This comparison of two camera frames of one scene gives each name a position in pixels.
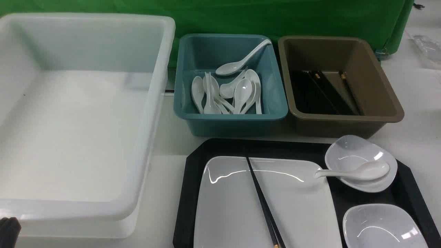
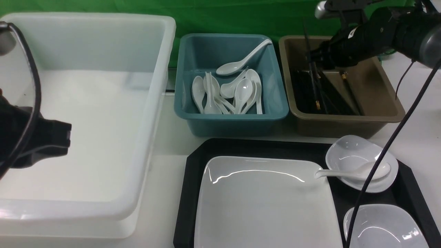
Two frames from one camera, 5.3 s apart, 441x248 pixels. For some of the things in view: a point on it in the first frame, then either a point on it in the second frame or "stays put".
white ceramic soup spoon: x=368 y=170 stays put
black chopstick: x=269 y=209 → x=317 y=82
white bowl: x=380 y=225 stays put
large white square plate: x=228 y=214 stays put
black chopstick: x=262 y=205 → x=305 y=33
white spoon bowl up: x=243 y=91 stays put
